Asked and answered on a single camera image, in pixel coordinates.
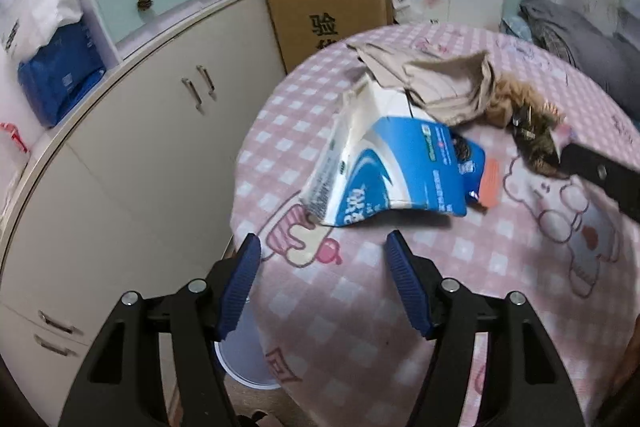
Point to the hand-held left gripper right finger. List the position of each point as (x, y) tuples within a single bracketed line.
[(407, 287)]

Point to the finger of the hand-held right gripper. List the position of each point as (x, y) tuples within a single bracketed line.
[(595, 169)]

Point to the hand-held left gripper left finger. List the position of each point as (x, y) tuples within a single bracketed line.
[(242, 282)]

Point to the pale blue waste bin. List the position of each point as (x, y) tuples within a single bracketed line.
[(240, 357)]

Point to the brown furry item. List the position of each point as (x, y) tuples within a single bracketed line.
[(520, 107)]

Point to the blue and white carton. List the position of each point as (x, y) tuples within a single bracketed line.
[(380, 167)]

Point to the beige cloth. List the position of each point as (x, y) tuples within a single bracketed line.
[(440, 82)]

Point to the pink checked tablecloth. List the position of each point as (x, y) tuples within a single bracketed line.
[(350, 307)]

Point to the orange flat item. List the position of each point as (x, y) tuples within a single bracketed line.
[(487, 184)]

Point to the grey blanket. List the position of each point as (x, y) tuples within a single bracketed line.
[(590, 52)]

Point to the plaid cloth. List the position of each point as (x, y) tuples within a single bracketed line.
[(557, 44)]

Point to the blue quilt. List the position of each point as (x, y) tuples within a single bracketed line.
[(510, 27)]

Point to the white low cabinet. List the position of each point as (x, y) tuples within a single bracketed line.
[(125, 157)]

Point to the small white plastic bag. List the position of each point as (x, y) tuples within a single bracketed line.
[(407, 9)]

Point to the white red-print plastic bag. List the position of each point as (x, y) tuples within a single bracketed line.
[(12, 137)]

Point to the blue bag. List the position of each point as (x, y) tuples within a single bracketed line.
[(60, 67)]

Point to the pine cone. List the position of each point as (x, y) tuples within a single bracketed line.
[(145, 1)]

